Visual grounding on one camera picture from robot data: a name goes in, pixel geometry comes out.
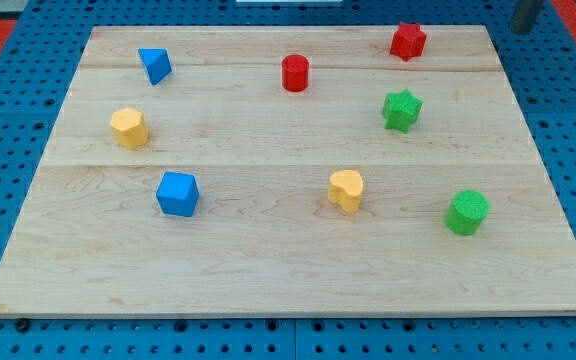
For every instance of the red star block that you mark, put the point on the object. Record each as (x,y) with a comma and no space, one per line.
(408,41)

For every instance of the green star block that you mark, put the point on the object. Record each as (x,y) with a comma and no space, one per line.
(401,110)

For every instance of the yellow heart block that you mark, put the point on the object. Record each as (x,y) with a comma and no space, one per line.
(346,189)

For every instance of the blue cube block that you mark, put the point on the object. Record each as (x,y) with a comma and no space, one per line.
(177,194)

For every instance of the red cylinder block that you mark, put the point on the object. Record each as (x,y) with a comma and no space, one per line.
(295,72)

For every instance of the yellow hexagon block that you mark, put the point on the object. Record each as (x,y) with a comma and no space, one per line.
(129,128)

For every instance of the blue triangle block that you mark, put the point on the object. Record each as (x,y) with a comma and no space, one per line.
(156,63)

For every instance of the green cylinder block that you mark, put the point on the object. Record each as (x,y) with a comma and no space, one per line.
(467,211)

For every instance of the wooden board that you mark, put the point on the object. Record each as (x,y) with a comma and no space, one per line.
(91,240)

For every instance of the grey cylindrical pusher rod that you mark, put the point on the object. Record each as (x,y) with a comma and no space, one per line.
(524,16)

